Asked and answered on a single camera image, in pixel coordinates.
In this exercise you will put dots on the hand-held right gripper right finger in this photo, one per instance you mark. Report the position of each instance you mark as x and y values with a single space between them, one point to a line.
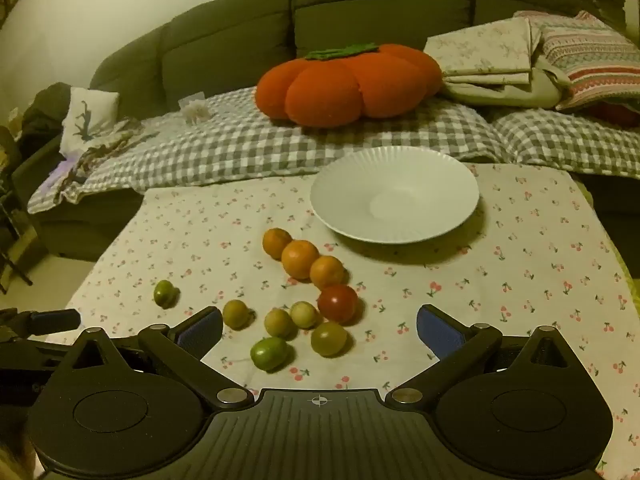
440 334

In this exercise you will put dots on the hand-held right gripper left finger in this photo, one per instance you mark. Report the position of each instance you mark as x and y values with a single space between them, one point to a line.
200 334

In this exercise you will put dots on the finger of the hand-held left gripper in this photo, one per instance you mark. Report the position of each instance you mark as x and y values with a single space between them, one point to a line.
52 321

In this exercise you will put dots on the yellowish tomato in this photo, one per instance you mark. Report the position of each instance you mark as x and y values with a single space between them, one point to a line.
278 322
236 314

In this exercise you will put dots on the green tomato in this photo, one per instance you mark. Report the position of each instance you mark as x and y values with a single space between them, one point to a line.
270 353
165 293

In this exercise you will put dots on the pale yellow tomato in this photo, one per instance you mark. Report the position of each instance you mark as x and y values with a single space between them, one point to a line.
303 314

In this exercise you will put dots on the red tomato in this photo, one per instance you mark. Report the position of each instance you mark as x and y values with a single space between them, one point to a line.
338 303

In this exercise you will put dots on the olive yellow tomato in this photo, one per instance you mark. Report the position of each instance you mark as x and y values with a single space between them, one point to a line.
328 338

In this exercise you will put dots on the white ribbed plate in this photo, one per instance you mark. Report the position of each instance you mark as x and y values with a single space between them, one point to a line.
395 195

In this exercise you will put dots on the black stand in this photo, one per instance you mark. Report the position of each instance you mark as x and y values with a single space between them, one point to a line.
12 255

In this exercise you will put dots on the cherry print tablecloth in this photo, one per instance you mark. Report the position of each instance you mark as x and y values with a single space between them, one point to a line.
500 270

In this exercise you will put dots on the small orange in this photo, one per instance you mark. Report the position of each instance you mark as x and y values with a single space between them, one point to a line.
327 272
276 242

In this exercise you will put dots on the large orange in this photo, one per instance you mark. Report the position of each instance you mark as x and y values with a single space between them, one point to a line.
300 259

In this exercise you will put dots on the purple floral cloth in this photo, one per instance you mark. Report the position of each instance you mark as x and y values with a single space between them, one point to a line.
75 170

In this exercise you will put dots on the grey checkered blanket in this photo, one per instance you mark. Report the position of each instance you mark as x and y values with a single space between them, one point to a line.
225 145

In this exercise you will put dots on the white printed pillow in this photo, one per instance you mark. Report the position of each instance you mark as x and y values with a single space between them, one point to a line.
90 110

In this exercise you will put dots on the dark clothes pile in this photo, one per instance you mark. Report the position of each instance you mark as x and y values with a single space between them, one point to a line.
45 105

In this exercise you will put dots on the white fluffy object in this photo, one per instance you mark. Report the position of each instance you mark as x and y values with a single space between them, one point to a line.
195 110

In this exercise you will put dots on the folded grey-green sheet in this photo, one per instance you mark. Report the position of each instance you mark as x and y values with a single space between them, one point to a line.
525 92

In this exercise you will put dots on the orange pumpkin cushion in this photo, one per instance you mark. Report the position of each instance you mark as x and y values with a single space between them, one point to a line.
345 85

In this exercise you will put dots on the folded floral sheet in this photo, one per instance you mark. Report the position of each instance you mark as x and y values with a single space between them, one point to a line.
480 50

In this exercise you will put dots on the green sofa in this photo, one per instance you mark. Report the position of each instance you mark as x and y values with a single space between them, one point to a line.
225 45

